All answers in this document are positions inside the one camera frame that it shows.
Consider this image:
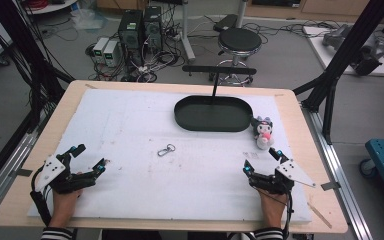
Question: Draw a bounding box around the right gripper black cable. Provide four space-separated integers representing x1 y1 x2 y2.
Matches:
281 189 296 240

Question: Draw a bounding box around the white desk leg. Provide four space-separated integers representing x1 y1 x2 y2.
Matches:
179 0 196 63

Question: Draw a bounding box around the white foam mat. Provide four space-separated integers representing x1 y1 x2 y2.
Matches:
27 88 313 224

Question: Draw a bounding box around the white floor board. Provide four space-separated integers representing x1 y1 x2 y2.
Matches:
302 25 384 78

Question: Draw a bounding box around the tangle of floor cables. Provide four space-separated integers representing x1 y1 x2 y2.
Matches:
85 43 186 84

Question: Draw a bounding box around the white power supply box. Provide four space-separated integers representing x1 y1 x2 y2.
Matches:
103 40 120 68
92 37 110 63

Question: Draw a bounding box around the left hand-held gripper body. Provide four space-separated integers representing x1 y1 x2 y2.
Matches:
33 151 98 195

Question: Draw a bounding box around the grey robot part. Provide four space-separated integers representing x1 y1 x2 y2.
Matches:
322 23 384 76

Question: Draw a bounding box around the thin wooden stick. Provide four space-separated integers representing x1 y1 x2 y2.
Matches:
307 201 333 230

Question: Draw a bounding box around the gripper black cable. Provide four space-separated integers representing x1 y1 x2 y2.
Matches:
281 189 296 240
29 165 53 228

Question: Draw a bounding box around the small plush doll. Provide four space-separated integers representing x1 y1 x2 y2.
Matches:
250 115 276 151

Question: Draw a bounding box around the person's left hand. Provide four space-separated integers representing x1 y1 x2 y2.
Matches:
48 188 83 230

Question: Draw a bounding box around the person's right hand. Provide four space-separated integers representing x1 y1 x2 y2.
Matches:
258 189 288 230

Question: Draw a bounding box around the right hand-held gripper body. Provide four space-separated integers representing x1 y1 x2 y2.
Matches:
248 159 317 196

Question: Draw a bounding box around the black round stool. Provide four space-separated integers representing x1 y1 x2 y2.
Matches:
209 27 263 86

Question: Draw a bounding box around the black flat box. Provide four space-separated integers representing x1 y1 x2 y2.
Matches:
213 13 239 33

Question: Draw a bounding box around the aluminium rail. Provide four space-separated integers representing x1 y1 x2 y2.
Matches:
0 109 58 223
300 101 375 240

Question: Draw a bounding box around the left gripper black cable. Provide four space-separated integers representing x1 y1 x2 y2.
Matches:
29 165 53 228

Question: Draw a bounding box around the silver keychain clip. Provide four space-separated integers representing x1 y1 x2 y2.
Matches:
156 143 177 158

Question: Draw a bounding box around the grey tape piece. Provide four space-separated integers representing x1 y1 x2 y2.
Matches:
8 168 34 178
320 181 342 192

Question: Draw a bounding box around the clear plastic bag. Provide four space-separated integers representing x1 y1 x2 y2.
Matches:
70 8 108 32

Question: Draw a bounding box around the black oval tray with hanger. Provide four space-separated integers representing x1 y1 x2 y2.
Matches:
173 64 258 133

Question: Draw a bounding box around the black computer tower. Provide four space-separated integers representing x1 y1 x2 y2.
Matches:
143 5 164 52
117 9 145 67

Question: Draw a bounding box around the black metal frame post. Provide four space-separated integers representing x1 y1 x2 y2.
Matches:
0 0 76 134
292 0 384 145

